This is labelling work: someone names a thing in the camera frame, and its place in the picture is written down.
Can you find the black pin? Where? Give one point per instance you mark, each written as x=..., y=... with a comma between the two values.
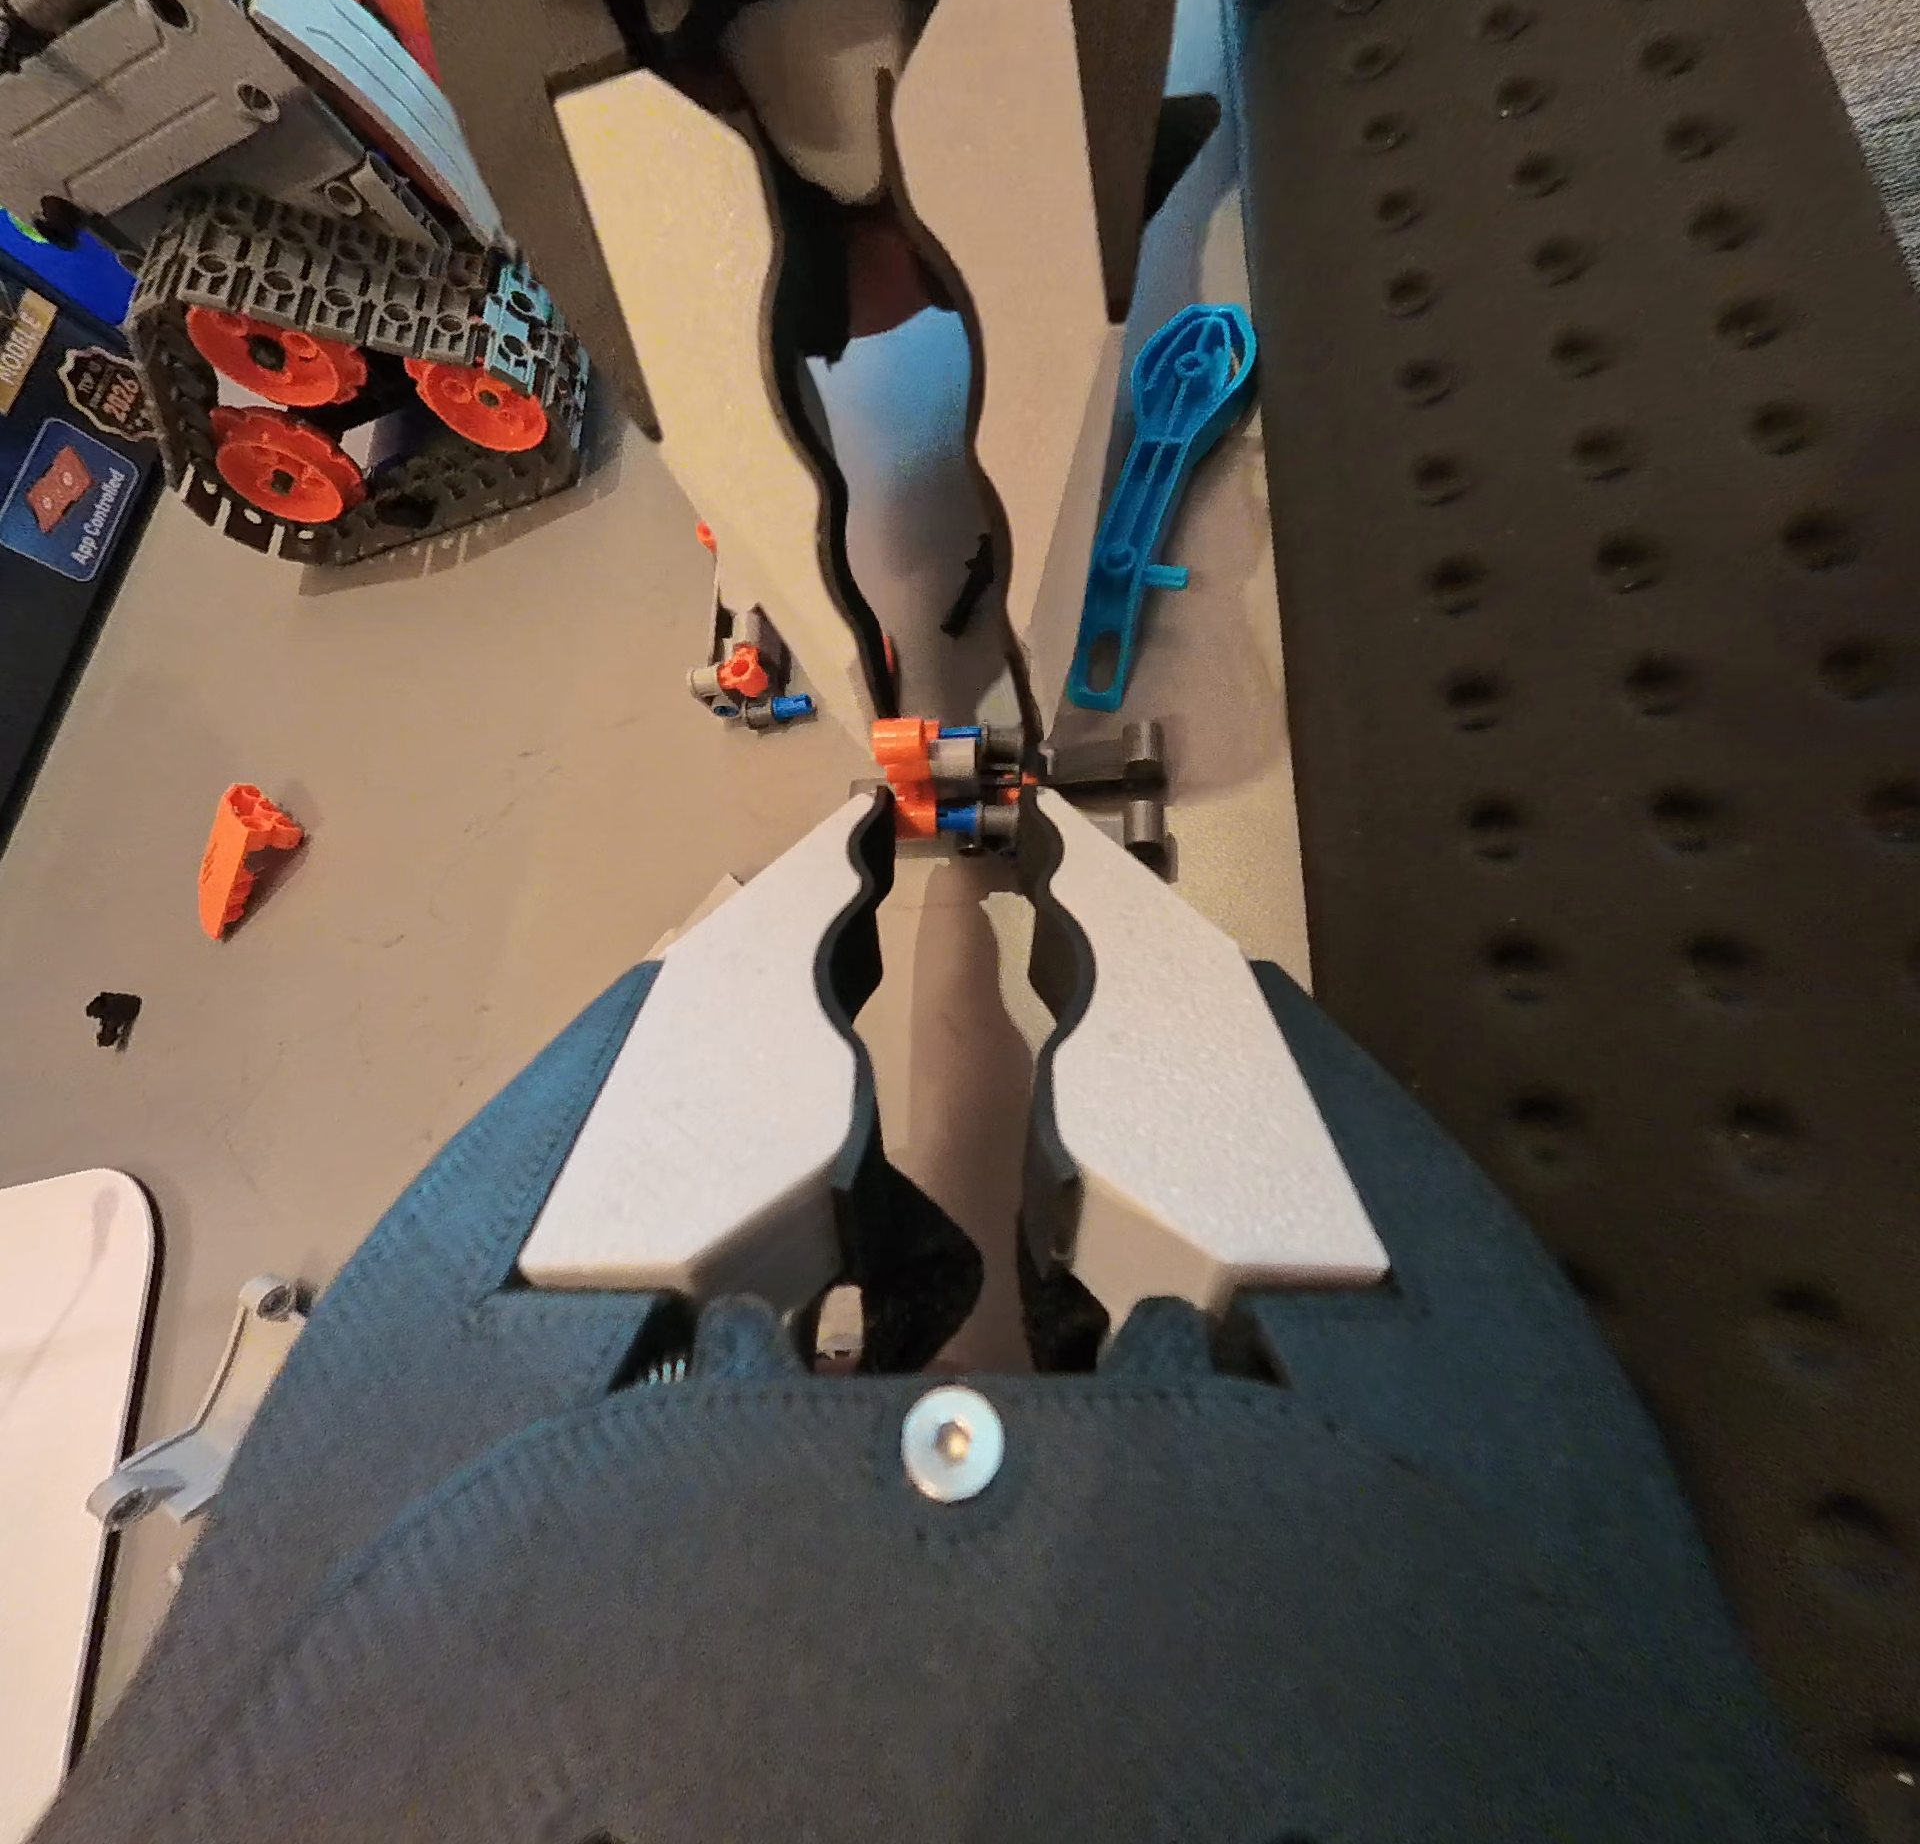
x=971, y=585

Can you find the white book stand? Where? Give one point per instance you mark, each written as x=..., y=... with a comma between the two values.
x=60, y=1424

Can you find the dark blue robot kit box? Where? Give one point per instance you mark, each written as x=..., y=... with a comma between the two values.
x=60, y=523

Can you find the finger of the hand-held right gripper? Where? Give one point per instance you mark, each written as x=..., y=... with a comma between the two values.
x=690, y=298
x=1036, y=223

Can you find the cyan plastic brick tool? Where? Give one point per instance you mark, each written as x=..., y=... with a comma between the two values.
x=1156, y=463

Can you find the black perforated pad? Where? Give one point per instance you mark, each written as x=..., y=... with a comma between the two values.
x=1576, y=674

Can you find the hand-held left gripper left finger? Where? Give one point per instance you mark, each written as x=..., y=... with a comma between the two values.
x=690, y=1125

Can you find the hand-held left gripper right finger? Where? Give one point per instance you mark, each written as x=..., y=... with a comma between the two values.
x=1216, y=1125

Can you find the small black brick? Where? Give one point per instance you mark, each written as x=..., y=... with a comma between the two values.
x=111, y=1015

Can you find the grey tracked toy robot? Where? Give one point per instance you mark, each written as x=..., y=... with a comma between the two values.
x=225, y=73

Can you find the light grey curved panel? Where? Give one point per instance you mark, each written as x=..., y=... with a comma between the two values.
x=225, y=1394

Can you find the grey white orange brick arm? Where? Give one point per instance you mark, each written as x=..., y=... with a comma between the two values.
x=741, y=668

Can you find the orange wedge brick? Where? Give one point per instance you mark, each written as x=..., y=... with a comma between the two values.
x=241, y=854

